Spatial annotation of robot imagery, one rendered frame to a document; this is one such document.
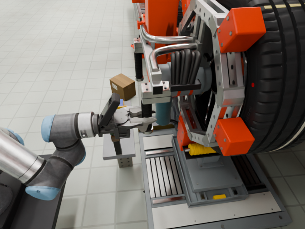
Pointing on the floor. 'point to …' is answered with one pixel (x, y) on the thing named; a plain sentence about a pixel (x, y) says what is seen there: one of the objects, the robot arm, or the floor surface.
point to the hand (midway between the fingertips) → (152, 114)
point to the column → (125, 162)
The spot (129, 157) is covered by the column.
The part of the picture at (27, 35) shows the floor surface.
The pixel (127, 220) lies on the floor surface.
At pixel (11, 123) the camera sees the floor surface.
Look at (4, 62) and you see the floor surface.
